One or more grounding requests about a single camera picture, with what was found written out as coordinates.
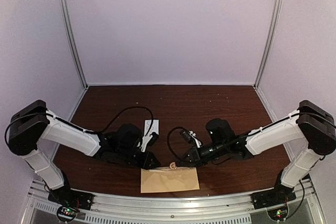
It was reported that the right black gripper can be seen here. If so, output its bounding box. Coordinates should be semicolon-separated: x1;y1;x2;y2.
175;141;228;168

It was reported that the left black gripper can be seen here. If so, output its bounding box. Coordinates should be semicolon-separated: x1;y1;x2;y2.
117;146;161;171

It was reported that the round brown seal sticker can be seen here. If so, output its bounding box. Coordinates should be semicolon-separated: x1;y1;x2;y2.
169;162;177;170

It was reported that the brown kraft envelope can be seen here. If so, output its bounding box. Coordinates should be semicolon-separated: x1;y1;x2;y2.
140;167;200;194

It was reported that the white sticker sheet with seal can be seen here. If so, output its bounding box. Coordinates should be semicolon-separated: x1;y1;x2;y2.
144;120;159;135

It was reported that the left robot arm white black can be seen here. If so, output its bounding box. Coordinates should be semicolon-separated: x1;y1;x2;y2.
4;100;161;205

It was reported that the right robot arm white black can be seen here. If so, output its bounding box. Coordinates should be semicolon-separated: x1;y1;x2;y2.
176;100;335;204

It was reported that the left small circuit board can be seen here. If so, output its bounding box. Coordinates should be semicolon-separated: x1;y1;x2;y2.
56;206;79;222

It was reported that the small circuit board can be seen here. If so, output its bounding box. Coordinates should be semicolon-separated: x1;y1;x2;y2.
267;206;289;222
56;206;79;222

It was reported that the right small circuit board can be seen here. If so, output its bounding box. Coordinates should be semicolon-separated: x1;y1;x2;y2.
267;206;289;222

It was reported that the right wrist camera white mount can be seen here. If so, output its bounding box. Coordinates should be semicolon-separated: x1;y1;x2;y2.
180;130;203;148

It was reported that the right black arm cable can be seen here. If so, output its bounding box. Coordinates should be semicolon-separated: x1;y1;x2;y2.
167;126;190;162

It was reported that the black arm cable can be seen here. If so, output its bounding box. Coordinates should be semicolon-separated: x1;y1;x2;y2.
167;126;190;162
99;106;154;135

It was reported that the front aluminium rail base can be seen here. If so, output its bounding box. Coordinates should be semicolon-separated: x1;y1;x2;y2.
18;179;327;223

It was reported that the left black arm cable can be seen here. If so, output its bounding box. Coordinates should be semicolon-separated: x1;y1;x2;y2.
99;106;154;135

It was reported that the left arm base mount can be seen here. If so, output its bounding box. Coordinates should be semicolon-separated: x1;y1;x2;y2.
48;190;93;210

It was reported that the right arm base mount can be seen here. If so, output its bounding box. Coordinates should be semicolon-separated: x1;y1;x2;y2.
251;190;296;209

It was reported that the right aluminium frame post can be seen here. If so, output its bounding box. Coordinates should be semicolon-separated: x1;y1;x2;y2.
254;0;283;90

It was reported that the aluminium frame post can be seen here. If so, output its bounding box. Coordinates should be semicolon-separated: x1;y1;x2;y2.
254;0;283;90
59;0;88;89

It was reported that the left aluminium frame post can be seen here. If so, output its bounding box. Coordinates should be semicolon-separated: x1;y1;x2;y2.
59;0;88;89

